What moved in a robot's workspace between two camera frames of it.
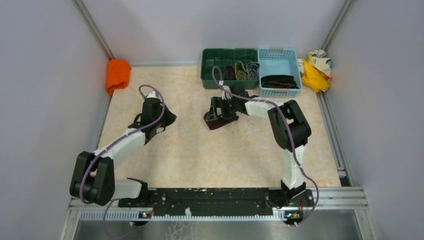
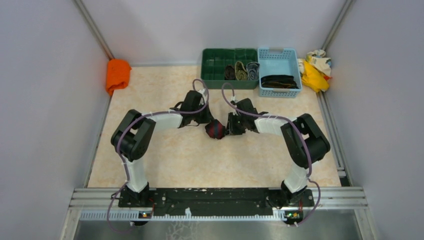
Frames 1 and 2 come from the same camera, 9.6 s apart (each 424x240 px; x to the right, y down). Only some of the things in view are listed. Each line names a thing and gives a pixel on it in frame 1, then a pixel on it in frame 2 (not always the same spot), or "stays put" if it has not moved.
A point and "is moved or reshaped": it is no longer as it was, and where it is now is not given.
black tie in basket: (279, 81) stays put
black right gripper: (218, 103) to (231, 129)
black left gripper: (171, 118) to (208, 117)
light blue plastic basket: (279, 61) stays put
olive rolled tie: (240, 71) stays put
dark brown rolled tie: (229, 72) stays put
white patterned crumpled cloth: (322, 64) stays put
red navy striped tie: (215, 125) is moved or reshaped
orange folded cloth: (118, 75) stays put
